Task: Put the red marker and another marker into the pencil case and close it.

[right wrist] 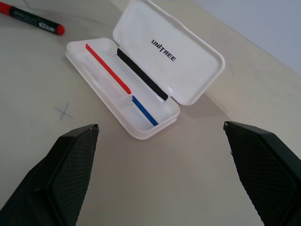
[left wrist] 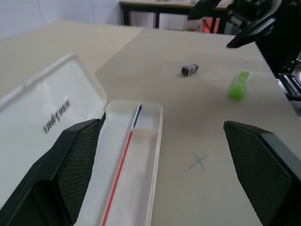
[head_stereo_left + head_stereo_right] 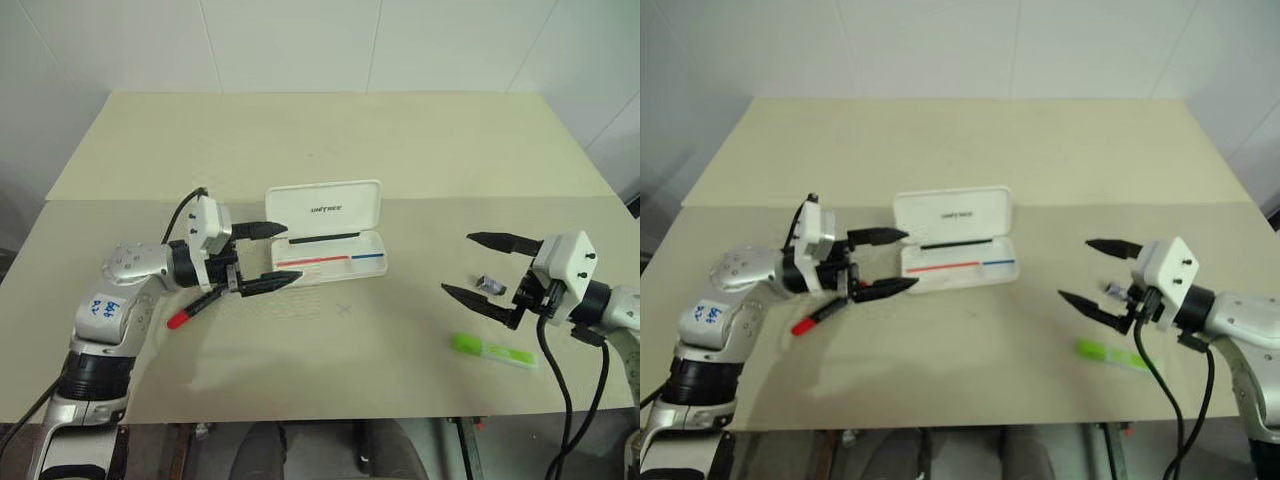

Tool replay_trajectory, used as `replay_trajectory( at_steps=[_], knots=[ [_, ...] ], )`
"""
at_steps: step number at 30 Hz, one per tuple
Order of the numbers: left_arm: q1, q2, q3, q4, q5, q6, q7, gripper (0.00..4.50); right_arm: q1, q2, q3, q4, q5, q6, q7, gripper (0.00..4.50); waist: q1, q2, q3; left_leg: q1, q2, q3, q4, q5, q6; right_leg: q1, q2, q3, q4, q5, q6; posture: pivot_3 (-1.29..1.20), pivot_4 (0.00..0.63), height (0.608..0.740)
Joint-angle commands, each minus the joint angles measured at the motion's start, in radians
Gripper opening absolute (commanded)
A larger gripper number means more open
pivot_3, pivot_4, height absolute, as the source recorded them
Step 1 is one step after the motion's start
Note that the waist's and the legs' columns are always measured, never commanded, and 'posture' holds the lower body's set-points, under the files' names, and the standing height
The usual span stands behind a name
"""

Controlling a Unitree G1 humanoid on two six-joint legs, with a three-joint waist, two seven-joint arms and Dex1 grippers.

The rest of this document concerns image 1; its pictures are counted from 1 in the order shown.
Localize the black hinge tape strip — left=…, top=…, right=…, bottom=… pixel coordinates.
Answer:
left=116, top=47, right=169, bottom=102

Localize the red tape strip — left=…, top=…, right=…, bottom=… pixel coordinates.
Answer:
left=85, top=43, right=132, bottom=95

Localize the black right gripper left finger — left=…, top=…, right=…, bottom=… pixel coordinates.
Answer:
left=0, top=123, right=100, bottom=226

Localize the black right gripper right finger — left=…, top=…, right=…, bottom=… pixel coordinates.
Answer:
left=222, top=121, right=301, bottom=226

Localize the blue tape strip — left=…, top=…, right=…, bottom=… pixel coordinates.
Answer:
left=132, top=95, right=159, bottom=126

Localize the red and black marker pen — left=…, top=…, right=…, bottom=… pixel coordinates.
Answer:
left=0, top=3, right=65, bottom=36

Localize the white rectangular Unitree box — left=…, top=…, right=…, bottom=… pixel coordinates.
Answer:
left=65, top=0, right=226, bottom=141

